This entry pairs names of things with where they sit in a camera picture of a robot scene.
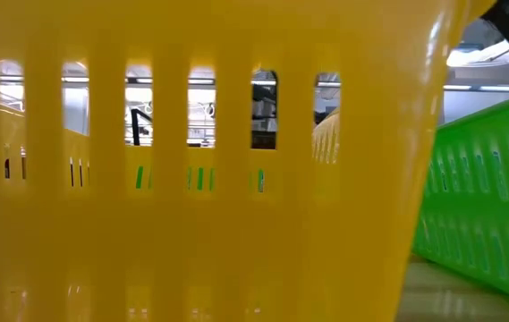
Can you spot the ceiling light strip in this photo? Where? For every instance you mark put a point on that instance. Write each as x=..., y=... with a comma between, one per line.
x=491, y=88

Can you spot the white ceiling duct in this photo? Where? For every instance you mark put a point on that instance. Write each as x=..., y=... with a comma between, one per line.
x=482, y=56

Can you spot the green plastic slotted basket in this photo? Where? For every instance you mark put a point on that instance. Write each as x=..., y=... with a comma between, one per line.
x=482, y=192
x=200, y=179

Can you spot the yellow plastic slotted basket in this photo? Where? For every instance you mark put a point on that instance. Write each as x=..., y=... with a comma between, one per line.
x=236, y=250

